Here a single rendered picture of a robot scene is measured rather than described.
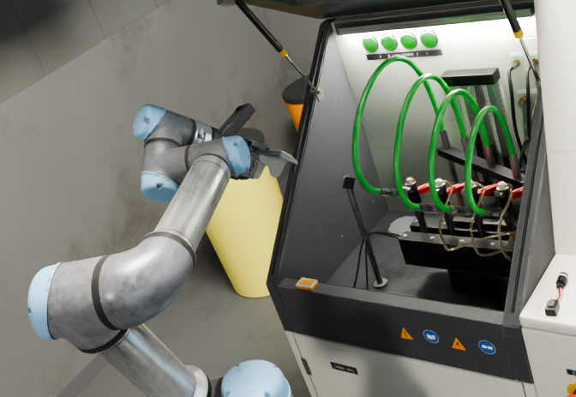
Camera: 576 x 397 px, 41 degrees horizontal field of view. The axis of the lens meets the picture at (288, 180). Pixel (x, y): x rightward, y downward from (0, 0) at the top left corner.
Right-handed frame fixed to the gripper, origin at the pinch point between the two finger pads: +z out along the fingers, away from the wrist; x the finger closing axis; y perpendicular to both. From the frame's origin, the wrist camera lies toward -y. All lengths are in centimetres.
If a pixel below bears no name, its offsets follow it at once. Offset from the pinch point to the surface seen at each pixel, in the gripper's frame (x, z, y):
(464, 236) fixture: 9, 50, 5
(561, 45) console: 47, 30, -30
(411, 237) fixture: -0.7, 41.8, 7.6
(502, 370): 29, 48, 35
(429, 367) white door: 10, 45, 38
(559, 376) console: 41, 51, 34
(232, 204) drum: -158, 74, -12
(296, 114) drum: -204, 124, -77
